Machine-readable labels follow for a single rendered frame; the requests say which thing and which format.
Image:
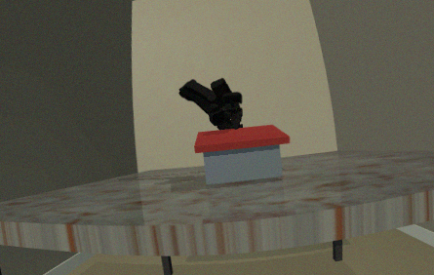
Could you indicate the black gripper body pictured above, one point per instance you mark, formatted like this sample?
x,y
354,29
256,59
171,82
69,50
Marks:
x,y
231,100

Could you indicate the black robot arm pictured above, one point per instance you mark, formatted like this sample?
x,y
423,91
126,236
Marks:
x,y
210,101

